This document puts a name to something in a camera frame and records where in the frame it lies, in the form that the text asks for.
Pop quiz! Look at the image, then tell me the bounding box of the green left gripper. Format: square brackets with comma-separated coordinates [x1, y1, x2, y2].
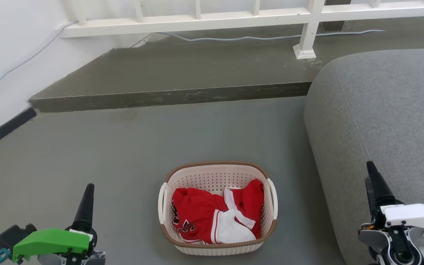
[12, 183, 98, 263]

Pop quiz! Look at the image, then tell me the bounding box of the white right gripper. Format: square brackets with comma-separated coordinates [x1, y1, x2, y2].
[361, 161, 424, 231]

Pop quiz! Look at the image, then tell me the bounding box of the cream perforated laundry basket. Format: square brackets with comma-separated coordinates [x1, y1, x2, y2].
[158, 161, 279, 256]

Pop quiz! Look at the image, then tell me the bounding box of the grey fabric sofa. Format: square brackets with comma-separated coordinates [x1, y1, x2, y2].
[303, 48, 424, 265]

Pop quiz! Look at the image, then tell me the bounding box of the black baseboard strip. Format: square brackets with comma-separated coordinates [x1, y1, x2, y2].
[0, 107, 38, 156]

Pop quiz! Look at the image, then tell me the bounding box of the red white basketball jersey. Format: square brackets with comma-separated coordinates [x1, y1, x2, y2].
[172, 179, 265, 245]

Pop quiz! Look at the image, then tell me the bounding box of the raised concrete step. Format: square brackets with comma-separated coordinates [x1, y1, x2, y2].
[28, 17, 424, 113]

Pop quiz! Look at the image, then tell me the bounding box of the white railing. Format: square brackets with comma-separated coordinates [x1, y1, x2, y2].
[59, 0, 424, 60]

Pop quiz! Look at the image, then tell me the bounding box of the light blue cable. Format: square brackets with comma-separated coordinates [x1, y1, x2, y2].
[0, 20, 386, 100]

